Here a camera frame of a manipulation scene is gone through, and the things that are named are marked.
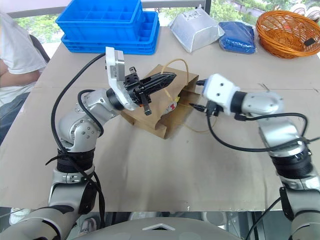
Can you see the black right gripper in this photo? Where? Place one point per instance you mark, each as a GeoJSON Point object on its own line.
{"type": "Point", "coordinates": [213, 108]}

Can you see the black chair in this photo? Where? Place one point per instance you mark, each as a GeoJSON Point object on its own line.
{"type": "Point", "coordinates": [40, 48]}

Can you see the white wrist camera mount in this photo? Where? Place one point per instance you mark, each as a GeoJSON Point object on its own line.
{"type": "Point", "coordinates": [115, 67]}
{"type": "Point", "coordinates": [220, 92]}

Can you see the small blue divided crate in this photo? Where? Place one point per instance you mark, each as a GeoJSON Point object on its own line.
{"type": "Point", "coordinates": [100, 17]}

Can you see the silver foil pouch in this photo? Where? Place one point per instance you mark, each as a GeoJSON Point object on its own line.
{"type": "Point", "coordinates": [195, 30]}

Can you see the brown paper bag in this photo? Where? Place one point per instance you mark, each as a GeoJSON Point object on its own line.
{"type": "Point", "coordinates": [150, 117]}

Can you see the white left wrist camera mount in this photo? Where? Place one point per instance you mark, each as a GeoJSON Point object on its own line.
{"type": "Point", "coordinates": [115, 67]}

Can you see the white red plush toy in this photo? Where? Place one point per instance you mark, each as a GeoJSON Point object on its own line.
{"type": "Point", "coordinates": [171, 106]}

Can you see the person in white shirt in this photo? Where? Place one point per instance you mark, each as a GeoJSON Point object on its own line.
{"type": "Point", "coordinates": [15, 50]}

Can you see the small black item in basket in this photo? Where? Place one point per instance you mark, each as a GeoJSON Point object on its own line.
{"type": "Point", "coordinates": [309, 41]}

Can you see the orange wicker basket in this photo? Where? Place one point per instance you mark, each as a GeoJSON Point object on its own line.
{"type": "Point", "coordinates": [282, 32]}

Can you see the white sneaker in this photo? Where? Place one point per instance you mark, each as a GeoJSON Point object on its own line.
{"type": "Point", "coordinates": [88, 225]}
{"type": "Point", "coordinates": [18, 215]}

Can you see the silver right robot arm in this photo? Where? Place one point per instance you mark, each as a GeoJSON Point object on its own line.
{"type": "Point", "coordinates": [265, 102]}

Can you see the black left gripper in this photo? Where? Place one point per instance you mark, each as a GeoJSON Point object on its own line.
{"type": "Point", "coordinates": [133, 87]}

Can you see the striped plush toy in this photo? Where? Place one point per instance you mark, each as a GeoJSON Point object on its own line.
{"type": "Point", "coordinates": [314, 13]}
{"type": "Point", "coordinates": [300, 9]}

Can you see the large blue divided crate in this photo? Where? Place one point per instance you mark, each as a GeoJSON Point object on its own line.
{"type": "Point", "coordinates": [147, 37]}

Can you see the blue cloth in plastic wrap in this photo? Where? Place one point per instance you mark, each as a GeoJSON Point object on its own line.
{"type": "Point", "coordinates": [237, 36]}

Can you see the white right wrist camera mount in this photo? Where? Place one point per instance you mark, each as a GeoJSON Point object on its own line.
{"type": "Point", "coordinates": [220, 92]}

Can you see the grey robot torso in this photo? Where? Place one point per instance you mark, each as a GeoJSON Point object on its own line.
{"type": "Point", "coordinates": [175, 233]}

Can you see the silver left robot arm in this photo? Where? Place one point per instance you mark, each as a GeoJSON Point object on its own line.
{"type": "Point", "coordinates": [80, 127]}

